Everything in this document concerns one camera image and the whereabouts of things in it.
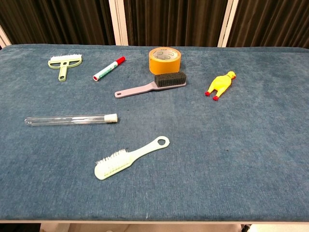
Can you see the light green T-shaped brush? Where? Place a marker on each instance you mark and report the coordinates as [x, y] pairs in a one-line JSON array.
[[64, 64]]

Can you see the yellow rubber chicken toy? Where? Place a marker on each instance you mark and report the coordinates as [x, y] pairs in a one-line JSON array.
[[220, 83]]

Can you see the white frame post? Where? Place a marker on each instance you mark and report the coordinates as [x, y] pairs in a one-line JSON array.
[[118, 21], [225, 24], [3, 38]]

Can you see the white marker with red cap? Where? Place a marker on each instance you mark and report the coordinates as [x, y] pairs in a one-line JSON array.
[[108, 69]]

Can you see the dark pleated curtain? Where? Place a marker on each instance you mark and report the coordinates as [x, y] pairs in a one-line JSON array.
[[173, 21]]

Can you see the blue fabric table cover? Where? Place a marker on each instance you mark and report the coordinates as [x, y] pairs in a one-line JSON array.
[[193, 145]]

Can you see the lilac brush with black bristles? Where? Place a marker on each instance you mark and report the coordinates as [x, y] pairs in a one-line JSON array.
[[169, 80]]

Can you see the pale green white-bristled brush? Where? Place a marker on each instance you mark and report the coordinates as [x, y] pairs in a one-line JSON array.
[[116, 164]]

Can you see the orange packing tape roll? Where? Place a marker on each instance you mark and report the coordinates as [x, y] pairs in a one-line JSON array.
[[164, 64]]

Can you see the transparent tube with white stopper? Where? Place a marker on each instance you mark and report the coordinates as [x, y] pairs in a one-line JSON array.
[[72, 120]]

